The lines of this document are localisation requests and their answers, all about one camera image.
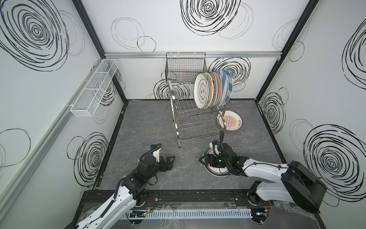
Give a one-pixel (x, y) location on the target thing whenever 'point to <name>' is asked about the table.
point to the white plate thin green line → (200, 90)
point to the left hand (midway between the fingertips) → (170, 157)
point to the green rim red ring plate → (216, 171)
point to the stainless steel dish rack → (191, 121)
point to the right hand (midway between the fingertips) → (201, 163)
